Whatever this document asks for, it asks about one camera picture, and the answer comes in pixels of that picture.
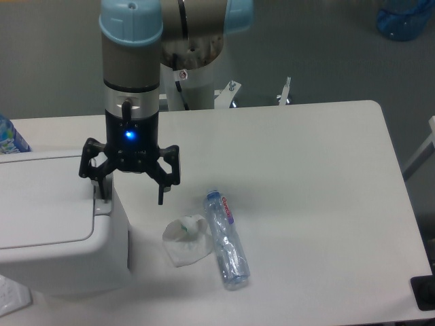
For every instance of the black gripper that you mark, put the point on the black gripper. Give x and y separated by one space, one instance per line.
131 147

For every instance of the white push-lid trash can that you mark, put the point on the white push-lid trash can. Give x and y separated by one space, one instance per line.
58 236

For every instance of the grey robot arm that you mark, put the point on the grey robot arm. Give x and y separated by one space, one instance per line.
145 45

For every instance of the crumpled white tissue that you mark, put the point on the crumpled white tissue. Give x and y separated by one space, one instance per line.
187 240

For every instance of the blue labelled bottle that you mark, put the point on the blue labelled bottle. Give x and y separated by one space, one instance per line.
11 140

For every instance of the crushed clear plastic bottle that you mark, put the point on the crushed clear plastic bottle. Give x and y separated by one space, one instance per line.
231 259

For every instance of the blue water jug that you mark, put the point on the blue water jug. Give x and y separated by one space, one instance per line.
403 20

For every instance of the black device at edge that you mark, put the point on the black device at edge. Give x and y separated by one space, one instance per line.
423 289

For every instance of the white frame at right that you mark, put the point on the white frame at right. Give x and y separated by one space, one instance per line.
421 155

